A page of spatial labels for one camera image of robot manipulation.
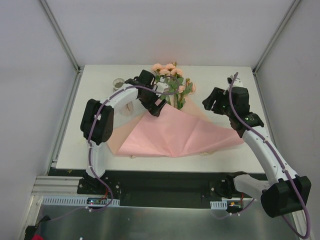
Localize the pink wrapping paper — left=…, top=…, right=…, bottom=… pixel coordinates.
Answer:
left=107, top=99, right=243, bottom=158

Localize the pink flower bunch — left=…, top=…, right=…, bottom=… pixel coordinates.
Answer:
left=151, top=62, right=196, bottom=110

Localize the cream printed ribbon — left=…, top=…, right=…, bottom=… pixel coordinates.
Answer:
left=128, top=150, right=216, bottom=159

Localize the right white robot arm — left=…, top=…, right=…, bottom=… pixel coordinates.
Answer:
left=202, top=87, right=312, bottom=218

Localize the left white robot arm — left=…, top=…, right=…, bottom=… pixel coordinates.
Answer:
left=80, top=70, right=169, bottom=195

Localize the white ribbed ceramic vase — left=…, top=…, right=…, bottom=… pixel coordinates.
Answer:
left=112, top=78, right=134, bottom=117

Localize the red black object corner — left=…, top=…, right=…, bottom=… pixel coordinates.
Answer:
left=23, top=215, right=51, bottom=240

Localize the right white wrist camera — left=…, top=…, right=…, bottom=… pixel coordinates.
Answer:
left=227, top=74, right=244, bottom=88

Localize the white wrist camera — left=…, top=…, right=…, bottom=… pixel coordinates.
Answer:
left=155, top=76, right=170, bottom=93
left=227, top=74, right=244, bottom=88

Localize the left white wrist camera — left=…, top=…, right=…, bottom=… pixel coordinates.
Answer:
left=155, top=76, right=170, bottom=93

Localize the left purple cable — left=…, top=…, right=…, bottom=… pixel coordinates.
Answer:
left=88, top=74, right=181, bottom=211

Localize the right white cable duct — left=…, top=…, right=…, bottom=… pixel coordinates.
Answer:
left=210, top=200, right=228, bottom=210

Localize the white cable duct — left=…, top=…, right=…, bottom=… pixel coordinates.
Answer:
left=42, top=196, right=120, bottom=208
left=210, top=200, right=228, bottom=210

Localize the right aluminium frame post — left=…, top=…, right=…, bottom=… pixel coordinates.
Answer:
left=252, top=0, right=303, bottom=76

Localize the aluminium frame post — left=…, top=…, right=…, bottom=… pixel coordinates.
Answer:
left=252, top=0, right=303, bottom=76
left=37, top=0, right=81, bottom=73

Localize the left aluminium frame post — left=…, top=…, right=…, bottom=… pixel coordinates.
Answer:
left=37, top=0, right=81, bottom=73

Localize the aluminium front rail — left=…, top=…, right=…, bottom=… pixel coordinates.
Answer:
left=31, top=176, right=81, bottom=196

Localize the left white cable duct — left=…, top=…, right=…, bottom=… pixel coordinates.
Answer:
left=42, top=196, right=120, bottom=208

